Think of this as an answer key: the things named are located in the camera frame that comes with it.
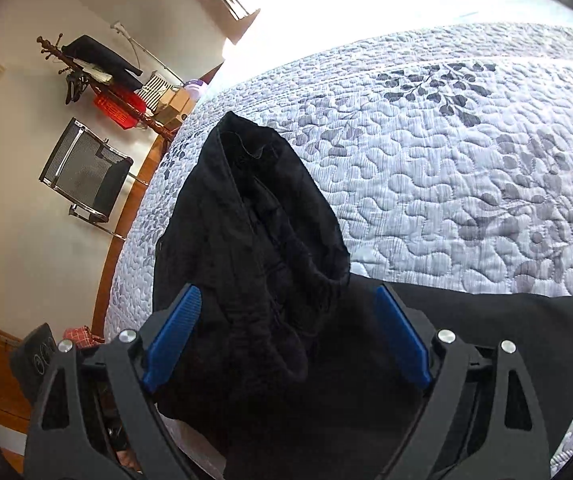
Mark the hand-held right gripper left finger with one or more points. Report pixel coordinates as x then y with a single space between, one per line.
174 335

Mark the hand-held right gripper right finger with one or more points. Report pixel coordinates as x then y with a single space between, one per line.
401 335

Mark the black pants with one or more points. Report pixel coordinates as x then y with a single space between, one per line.
266 260

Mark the red checked cloth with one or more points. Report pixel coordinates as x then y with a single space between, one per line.
82 337

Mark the grey leaf-patterned quilted bedspread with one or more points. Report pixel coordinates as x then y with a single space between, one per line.
441 170

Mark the black mesh chrome chair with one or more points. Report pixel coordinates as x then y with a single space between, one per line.
86 170

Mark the large cardboard box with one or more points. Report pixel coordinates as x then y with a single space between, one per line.
169 112

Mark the wooden coat rack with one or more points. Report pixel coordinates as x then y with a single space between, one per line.
131 110

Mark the red bag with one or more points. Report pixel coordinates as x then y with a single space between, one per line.
119 107

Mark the small cardboard box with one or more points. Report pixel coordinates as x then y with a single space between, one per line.
185 97

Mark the black striped bag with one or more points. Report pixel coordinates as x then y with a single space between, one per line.
156 91

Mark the purple and white appliance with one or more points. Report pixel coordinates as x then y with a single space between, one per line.
197 89

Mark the black clothes hangers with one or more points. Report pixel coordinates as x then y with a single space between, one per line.
76 87

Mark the white steamer pole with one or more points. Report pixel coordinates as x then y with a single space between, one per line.
146 50

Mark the black hanging garment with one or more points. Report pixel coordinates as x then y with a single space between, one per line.
101 57

